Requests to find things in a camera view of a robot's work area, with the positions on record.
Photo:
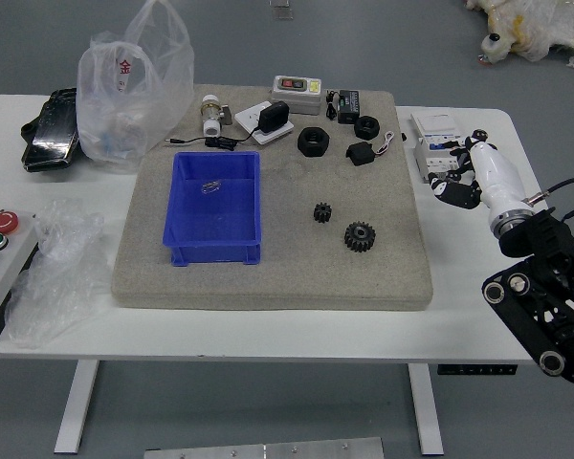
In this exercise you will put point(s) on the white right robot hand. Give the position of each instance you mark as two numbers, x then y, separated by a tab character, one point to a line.
495	174

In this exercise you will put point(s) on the big black gear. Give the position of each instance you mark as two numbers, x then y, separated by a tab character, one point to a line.
359	236

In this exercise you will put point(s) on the small black gear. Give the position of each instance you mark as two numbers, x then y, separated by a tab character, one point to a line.
323	212

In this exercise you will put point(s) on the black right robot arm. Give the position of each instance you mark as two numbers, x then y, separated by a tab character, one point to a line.
545	248

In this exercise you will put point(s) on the small black hex nut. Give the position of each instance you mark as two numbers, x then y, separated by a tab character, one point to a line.
366	128

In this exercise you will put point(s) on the big black hex nut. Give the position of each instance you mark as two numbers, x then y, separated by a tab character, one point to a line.
314	142

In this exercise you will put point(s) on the grey push-button control box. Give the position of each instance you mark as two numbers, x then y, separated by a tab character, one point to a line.
2	268

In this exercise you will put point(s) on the black cylindrical capacitor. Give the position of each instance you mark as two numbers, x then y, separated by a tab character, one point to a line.
480	133

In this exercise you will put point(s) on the white circuit breaker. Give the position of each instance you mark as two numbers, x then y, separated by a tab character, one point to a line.
433	134

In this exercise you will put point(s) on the plush toy in plastic wrap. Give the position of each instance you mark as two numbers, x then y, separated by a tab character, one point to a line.
540	28

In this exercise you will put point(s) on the black power module green label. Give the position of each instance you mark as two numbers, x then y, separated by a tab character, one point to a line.
350	106

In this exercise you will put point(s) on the black table height controller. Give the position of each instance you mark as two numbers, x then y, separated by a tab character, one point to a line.
476	370

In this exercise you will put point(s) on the grey-brown foam mat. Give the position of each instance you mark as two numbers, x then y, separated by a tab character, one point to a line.
292	277

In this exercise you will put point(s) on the white table leg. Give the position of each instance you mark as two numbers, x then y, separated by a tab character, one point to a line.
76	406
426	406

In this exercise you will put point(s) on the metal floor fitting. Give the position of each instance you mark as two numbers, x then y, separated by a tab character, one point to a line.
280	9

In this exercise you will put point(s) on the blue plastic bin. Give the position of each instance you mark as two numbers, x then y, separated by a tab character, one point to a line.
210	215

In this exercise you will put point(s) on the brass valve white fittings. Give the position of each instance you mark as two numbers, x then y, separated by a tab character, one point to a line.
211	115

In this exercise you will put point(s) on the clear plastic bag red print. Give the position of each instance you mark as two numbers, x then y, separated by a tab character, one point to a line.
124	105

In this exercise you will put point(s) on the black plastic tray pack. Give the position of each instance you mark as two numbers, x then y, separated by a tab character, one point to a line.
52	129

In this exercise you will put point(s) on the crumpled clear plastic bag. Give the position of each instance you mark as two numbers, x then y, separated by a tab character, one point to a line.
57	277

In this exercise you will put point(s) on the grey switch box two buttons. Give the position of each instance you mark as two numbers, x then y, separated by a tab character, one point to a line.
296	95

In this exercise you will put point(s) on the white wall socket plate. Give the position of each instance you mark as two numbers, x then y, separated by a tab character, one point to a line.
247	119

